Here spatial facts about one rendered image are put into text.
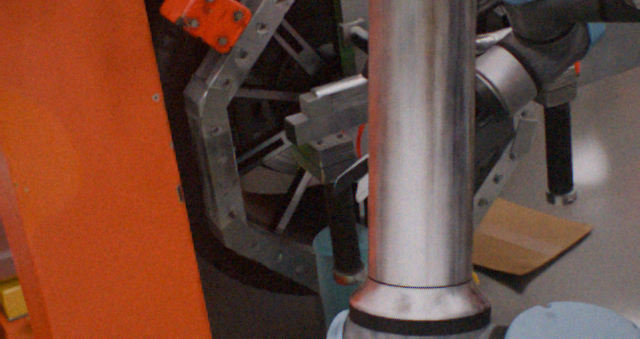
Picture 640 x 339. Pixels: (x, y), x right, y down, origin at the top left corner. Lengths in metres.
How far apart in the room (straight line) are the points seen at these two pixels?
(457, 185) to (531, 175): 2.51
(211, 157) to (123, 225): 0.51
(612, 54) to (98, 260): 1.17
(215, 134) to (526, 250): 1.52
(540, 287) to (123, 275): 1.84
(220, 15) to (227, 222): 0.31
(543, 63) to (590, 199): 1.97
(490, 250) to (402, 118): 2.18
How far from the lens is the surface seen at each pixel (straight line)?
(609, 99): 3.93
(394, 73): 0.97
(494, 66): 1.39
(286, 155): 2.02
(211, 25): 1.68
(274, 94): 1.86
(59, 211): 1.22
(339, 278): 1.64
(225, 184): 1.81
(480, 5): 1.73
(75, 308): 1.27
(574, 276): 3.03
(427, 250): 0.98
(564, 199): 1.78
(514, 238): 3.17
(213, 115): 1.71
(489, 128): 1.40
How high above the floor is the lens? 1.61
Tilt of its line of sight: 26 degrees down
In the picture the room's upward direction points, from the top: 8 degrees counter-clockwise
